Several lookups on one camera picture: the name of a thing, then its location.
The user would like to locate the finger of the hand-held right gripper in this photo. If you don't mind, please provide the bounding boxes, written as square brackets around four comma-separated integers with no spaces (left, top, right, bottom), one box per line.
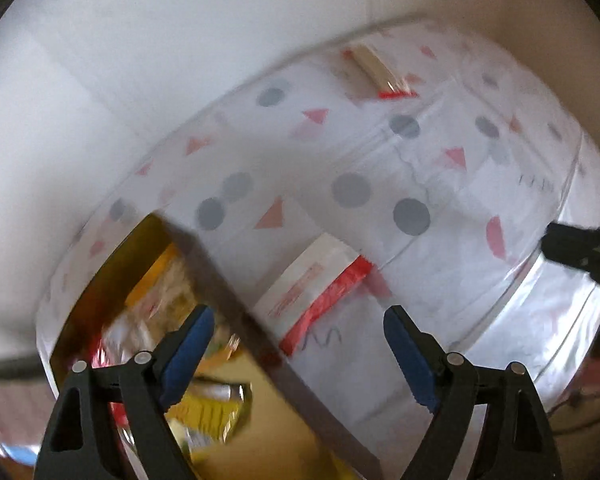
[542,224,600,303]

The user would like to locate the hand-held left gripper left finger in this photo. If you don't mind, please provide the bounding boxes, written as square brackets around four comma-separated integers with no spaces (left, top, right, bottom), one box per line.
[32,305,216,480]

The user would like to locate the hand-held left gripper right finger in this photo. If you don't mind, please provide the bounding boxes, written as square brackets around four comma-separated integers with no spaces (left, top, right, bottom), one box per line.
[382,305,563,480]

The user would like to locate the yellow foil snack packet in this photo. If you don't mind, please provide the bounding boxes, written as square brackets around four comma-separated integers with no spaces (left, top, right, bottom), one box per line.
[166,379,255,448]

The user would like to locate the white packet red end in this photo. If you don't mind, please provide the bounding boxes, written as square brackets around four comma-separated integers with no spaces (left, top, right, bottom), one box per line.
[254,232,373,357]

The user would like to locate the gold brown gift box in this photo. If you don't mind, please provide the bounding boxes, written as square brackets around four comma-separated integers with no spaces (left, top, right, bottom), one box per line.
[47,212,383,480]

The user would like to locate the shiny red wrapped packet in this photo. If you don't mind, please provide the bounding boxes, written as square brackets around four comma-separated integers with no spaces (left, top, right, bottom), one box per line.
[91,337,131,426]

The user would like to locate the white patterned plastic tablecloth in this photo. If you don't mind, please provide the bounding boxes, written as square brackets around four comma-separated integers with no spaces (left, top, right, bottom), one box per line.
[35,14,600,480]

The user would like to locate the slim cracker pack red ends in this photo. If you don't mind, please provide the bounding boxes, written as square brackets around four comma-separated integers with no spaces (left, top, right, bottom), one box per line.
[341,42,418,101]

